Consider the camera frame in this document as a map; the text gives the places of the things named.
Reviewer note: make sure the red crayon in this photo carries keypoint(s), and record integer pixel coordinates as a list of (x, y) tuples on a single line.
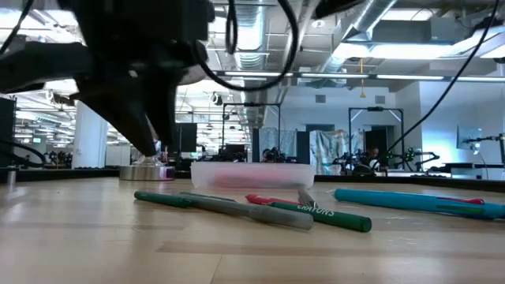
[(264, 199)]

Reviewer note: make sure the white building column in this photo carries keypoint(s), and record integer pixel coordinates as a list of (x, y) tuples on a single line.
[(90, 138)]

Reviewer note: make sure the green exit sign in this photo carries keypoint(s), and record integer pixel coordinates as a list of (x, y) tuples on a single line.
[(36, 140)]

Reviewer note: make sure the grey wall monitor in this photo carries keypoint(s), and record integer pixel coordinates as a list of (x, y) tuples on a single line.
[(468, 137)]

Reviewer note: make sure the clear box with pink lid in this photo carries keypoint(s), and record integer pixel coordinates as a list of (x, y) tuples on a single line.
[(252, 175)]

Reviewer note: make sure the black pen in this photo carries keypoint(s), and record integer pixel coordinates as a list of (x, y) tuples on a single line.
[(305, 197)]

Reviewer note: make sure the silver ventilation duct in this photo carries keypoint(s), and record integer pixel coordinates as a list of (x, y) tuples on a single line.
[(252, 35), (371, 23)]

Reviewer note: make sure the grey marker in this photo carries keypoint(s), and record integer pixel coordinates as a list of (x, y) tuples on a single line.
[(268, 215)]

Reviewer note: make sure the grey metal post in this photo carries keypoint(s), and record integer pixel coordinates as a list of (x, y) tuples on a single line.
[(11, 177)]

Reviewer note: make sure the person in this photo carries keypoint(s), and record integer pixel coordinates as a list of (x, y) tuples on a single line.
[(372, 154)]

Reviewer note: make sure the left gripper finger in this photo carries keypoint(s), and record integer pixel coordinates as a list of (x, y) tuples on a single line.
[(126, 114), (163, 110)]

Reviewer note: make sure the teal multicolour pen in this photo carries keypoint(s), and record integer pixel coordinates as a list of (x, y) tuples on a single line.
[(394, 201)]

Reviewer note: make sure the translucent plastic sheet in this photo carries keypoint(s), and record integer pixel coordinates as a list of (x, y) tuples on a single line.
[(329, 150)]

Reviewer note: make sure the dark background monitor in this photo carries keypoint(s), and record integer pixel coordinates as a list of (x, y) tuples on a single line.
[(187, 138)]

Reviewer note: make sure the pink highlighter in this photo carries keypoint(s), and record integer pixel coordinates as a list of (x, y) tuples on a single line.
[(469, 200)]

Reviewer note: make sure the white shade silver table lamp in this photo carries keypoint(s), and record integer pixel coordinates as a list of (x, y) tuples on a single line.
[(146, 173)]

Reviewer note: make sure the white cabinet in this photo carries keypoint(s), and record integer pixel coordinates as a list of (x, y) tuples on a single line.
[(117, 155)]

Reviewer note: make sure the black frame stand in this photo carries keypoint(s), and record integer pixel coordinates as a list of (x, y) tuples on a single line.
[(252, 104), (375, 109)]

